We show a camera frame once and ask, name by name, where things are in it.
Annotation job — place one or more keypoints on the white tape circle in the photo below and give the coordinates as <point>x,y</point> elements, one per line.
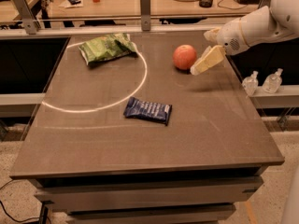
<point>78,88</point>

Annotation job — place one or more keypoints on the red apple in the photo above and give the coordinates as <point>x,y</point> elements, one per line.
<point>184,57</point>

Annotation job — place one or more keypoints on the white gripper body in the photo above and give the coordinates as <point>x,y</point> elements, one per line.
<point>230,38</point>

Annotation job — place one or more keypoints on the blue snack bar wrapper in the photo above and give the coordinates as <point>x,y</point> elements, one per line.
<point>156,112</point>

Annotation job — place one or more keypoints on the green chip bag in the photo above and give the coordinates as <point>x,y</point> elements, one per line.
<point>107,47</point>

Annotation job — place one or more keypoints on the metal rail bracket left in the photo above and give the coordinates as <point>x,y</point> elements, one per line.
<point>30,24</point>

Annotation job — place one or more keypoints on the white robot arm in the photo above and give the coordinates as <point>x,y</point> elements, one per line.
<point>269,24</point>

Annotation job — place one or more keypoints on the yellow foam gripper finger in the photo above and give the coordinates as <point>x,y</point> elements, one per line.
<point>213,35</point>
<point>211,57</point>

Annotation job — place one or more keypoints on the metal rail bracket centre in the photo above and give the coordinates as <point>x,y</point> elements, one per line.
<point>145,14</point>

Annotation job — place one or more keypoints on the clear plastic bottle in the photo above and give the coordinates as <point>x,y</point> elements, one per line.
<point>273,82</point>
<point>250,83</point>

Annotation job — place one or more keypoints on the black mesh pen holder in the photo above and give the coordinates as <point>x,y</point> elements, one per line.
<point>205,3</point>

